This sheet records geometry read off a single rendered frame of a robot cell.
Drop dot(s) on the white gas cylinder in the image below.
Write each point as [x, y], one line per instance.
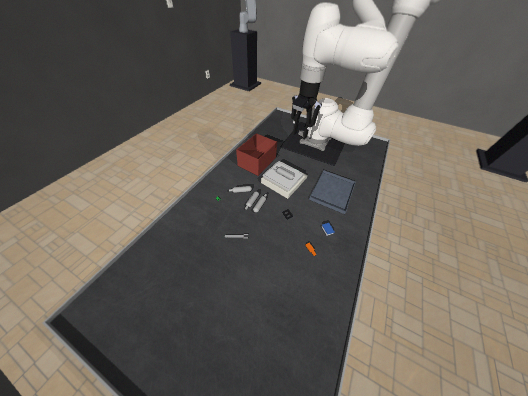
[284, 173]
[259, 204]
[252, 199]
[241, 189]

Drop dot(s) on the white digital scale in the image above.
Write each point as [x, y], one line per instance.
[281, 184]

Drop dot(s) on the red open box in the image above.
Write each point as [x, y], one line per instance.
[256, 154]

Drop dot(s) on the blue rectangular box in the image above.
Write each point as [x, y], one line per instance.
[327, 229]

